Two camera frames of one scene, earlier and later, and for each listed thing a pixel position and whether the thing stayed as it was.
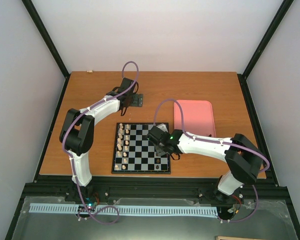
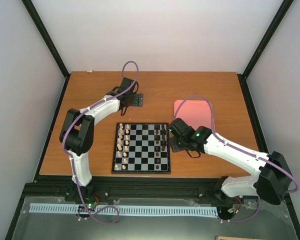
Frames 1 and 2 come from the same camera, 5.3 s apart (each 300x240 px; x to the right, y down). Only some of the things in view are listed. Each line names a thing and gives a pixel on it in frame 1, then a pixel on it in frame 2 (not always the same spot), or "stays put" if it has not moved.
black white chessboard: [134, 153] stays put
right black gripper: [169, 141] to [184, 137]
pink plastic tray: [198, 117] stays put
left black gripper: [136, 100] stays put
